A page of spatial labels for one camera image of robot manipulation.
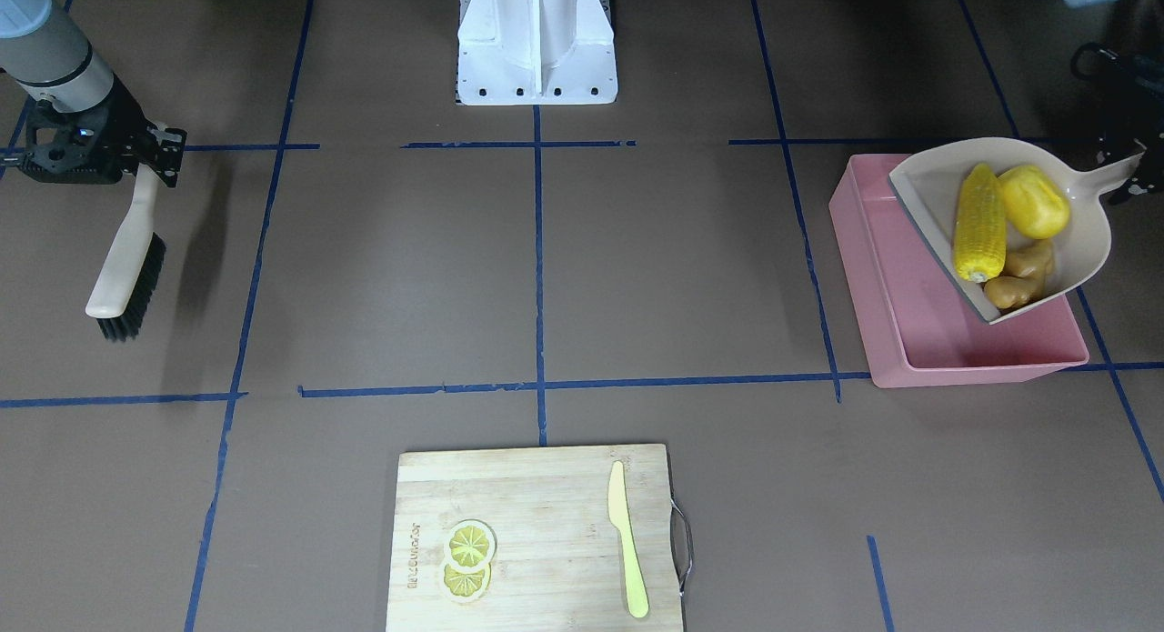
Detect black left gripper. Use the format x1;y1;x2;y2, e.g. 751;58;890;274
1069;43;1163;206

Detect brown ginger root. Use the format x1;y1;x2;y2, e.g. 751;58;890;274
984;239;1056;312

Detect pink plastic bin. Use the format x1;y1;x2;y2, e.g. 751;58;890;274
828;152;1090;388

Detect yellow corn cob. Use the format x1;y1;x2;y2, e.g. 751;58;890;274
952;163;1007;284

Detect beige brush black bristles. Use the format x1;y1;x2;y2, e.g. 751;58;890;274
85;159;166;343

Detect yellow bell pepper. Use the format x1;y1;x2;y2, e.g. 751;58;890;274
998;165;1071;241

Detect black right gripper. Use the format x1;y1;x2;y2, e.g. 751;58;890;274
17;78;187;189

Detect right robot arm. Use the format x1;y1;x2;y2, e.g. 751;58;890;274
1;0;187;189

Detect wooden cutting board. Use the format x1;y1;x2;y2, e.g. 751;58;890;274
386;443;687;631

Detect beige plastic dustpan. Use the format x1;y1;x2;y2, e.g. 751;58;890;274
888;137;1161;325

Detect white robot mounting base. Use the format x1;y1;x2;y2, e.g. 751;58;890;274
455;0;619;106

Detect yellow plastic knife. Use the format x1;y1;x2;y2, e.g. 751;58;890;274
606;459;651;619

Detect upper lemon slice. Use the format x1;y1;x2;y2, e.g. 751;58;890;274
441;519;497;574

